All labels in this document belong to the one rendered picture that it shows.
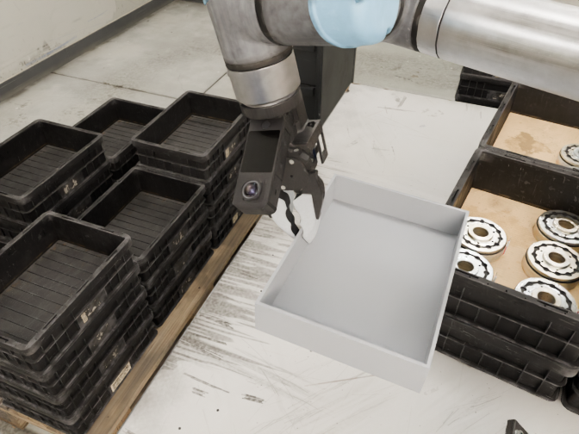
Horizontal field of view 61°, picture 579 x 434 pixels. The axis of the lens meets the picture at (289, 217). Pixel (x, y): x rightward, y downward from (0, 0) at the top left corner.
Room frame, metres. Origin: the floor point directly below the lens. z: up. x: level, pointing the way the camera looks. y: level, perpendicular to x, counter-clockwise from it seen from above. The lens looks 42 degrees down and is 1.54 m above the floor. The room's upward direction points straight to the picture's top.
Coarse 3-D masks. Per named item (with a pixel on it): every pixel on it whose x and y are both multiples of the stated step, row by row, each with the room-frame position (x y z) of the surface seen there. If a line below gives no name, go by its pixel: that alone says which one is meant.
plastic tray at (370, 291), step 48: (336, 192) 0.60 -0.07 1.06; (384, 192) 0.57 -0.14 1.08; (336, 240) 0.51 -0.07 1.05; (384, 240) 0.51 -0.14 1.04; (432, 240) 0.51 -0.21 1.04; (288, 288) 0.42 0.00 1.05; (336, 288) 0.42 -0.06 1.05; (384, 288) 0.42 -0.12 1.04; (432, 288) 0.42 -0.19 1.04; (288, 336) 0.34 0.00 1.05; (336, 336) 0.32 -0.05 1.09; (384, 336) 0.35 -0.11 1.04; (432, 336) 0.34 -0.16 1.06
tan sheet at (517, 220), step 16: (480, 192) 0.89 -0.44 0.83; (464, 208) 0.83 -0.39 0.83; (480, 208) 0.83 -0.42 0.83; (496, 208) 0.83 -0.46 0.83; (512, 208) 0.83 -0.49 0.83; (528, 208) 0.83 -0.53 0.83; (496, 224) 0.78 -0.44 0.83; (512, 224) 0.78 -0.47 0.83; (528, 224) 0.78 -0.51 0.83; (512, 240) 0.73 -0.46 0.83; (528, 240) 0.73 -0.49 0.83; (512, 256) 0.68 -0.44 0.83; (512, 272) 0.64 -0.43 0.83; (576, 288) 0.60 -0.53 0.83; (576, 304) 0.56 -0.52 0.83
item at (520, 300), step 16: (512, 160) 0.88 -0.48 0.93; (528, 160) 0.87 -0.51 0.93; (464, 176) 0.82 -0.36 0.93; (576, 176) 0.82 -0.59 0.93; (464, 272) 0.55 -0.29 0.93; (480, 288) 0.53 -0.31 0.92; (496, 288) 0.52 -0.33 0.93; (512, 288) 0.52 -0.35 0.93; (512, 304) 0.50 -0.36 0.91; (528, 304) 0.49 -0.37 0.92; (544, 304) 0.48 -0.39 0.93; (560, 320) 0.46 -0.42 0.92; (576, 320) 0.45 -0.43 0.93
